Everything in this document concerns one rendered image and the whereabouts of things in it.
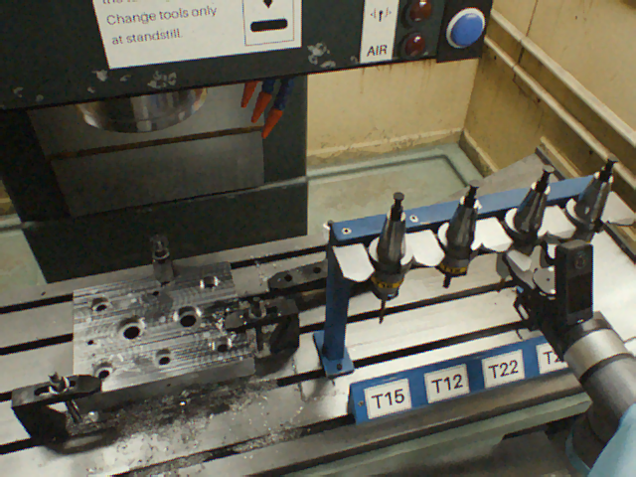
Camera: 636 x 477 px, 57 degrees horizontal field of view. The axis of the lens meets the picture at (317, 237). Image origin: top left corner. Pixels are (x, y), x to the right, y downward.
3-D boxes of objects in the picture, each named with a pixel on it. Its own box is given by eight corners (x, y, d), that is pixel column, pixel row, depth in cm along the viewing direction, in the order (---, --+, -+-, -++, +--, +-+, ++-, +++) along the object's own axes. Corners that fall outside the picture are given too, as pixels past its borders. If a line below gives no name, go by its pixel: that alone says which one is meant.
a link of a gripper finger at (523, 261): (472, 258, 94) (513, 298, 89) (481, 233, 90) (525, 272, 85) (486, 251, 96) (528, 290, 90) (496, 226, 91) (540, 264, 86)
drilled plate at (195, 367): (254, 374, 102) (252, 358, 98) (80, 414, 96) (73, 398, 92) (231, 276, 117) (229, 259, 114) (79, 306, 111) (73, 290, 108)
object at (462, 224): (468, 224, 89) (478, 190, 84) (479, 244, 85) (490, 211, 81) (440, 227, 88) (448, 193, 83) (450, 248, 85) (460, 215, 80)
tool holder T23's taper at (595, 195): (591, 199, 93) (607, 165, 89) (608, 218, 90) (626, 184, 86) (566, 204, 92) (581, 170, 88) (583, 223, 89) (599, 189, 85)
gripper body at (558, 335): (508, 301, 91) (550, 368, 83) (525, 265, 85) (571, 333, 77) (551, 292, 92) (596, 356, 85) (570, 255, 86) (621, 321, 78)
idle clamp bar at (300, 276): (391, 279, 123) (394, 258, 119) (273, 313, 116) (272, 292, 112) (381, 263, 126) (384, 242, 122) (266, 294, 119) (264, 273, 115)
